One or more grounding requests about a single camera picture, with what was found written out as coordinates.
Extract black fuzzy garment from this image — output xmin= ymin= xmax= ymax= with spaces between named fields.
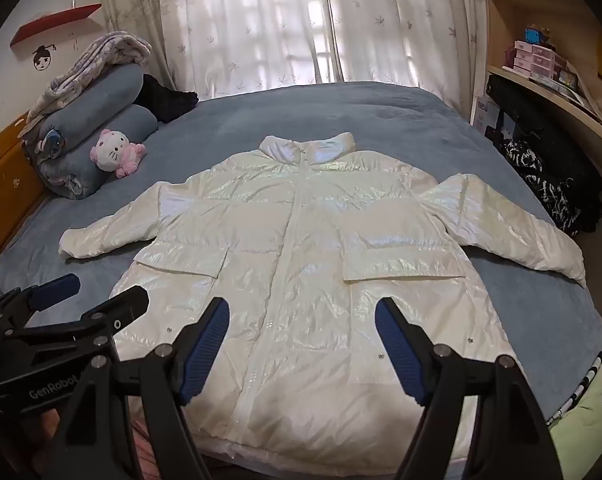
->
xmin=138 ymin=74 xmax=199 ymax=123

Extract white and pink cat plush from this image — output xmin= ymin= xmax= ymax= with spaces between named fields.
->
xmin=90 ymin=128 xmax=146 ymax=179

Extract black and white patterned cloth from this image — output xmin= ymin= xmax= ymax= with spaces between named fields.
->
xmin=501 ymin=137 xmax=582 ymax=236

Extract white printed cardboard box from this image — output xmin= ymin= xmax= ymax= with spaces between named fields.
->
xmin=474 ymin=95 xmax=504 ymax=136

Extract orange wooden headboard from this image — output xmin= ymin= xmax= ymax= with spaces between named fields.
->
xmin=0 ymin=115 xmax=46 ymax=261

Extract wooden bookshelf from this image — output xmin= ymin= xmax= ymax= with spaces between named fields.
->
xmin=481 ymin=0 xmax=602 ymax=171

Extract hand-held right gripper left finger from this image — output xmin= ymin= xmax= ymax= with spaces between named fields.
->
xmin=46 ymin=296 xmax=232 ymax=480

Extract red wall shelf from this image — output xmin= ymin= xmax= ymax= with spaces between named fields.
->
xmin=10 ymin=3 xmax=102 ymax=47

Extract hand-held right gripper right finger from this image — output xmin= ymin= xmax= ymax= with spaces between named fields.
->
xmin=373 ymin=296 xmax=564 ymax=480

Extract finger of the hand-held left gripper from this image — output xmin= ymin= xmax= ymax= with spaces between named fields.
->
xmin=6 ymin=285 xmax=150 ymax=361
xmin=0 ymin=274 xmax=80 ymax=331

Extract pale patterned folded blanket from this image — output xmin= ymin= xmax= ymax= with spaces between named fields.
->
xmin=28 ymin=31 xmax=153 ymax=123

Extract rolled blue fleece blanket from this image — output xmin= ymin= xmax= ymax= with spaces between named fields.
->
xmin=26 ymin=105 xmax=159 ymax=200
xmin=36 ymin=62 xmax=144 ymax=146

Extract long black bag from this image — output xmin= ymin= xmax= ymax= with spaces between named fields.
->
xmin=486 ymin=74 xmax=602 ymax=233

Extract pale green cloth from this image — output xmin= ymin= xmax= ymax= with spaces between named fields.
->
xmin=548 ymin=345 xmax=602 ymax=480

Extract stack of pink storage boxes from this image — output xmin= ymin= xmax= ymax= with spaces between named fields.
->
xmin=512 ymin=40 xmax=557 ymax=78

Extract bed with blue fleece cover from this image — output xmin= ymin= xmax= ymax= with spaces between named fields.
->
xmin=0 ymin=81 xmax=602 ymax=461

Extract black and white striped cloth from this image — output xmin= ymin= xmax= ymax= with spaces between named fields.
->
xmin=556 ymin=347 xmax=602 ymax=421

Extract white shiny puffer jacket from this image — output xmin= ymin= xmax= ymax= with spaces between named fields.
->
xmin=58 ymin=132 xmax=588 ymax=461

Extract face wall sticker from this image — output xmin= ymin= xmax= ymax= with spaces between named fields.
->
xmin=32 ymin=42 xmax=56 ymax=72

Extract white floral sheer curtain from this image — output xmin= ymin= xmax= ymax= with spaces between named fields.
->
xmin=97 ymin=0 xmax=342 ymax=103
xmin=326 ymin=0 xmax=487 ymax=121

